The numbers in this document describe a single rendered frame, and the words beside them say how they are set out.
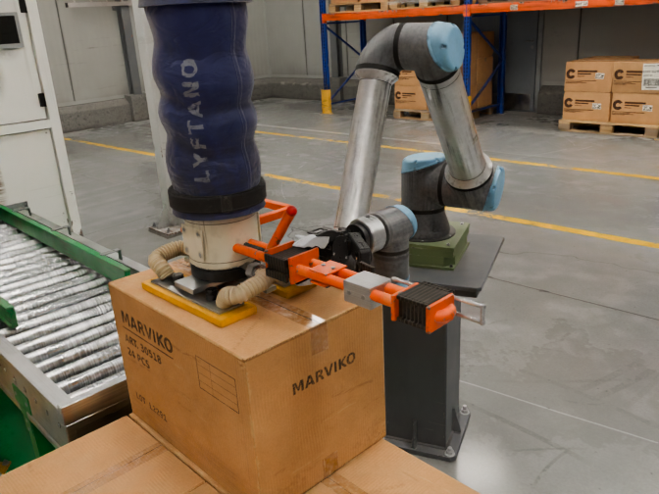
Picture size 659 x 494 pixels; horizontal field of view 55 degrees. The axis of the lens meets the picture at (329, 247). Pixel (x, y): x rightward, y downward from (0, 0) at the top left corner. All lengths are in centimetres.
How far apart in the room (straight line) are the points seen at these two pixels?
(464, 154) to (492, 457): 117
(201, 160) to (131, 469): 79
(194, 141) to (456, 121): 76
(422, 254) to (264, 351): 97
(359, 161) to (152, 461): 92
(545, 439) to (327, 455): 128
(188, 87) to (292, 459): 82
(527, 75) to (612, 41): 129
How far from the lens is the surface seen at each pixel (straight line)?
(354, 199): 162
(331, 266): 128
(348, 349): 145
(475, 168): 198
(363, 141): 164
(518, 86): 1046
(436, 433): 248
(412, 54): 164
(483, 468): 248
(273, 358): 130
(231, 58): 139
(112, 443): 182
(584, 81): 870
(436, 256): 212
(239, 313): 140
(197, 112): 138
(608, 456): 263
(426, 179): 211
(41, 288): 299
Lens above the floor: 156
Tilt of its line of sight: 20 degrees down
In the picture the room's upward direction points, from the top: 3 degrees counter-clockwise
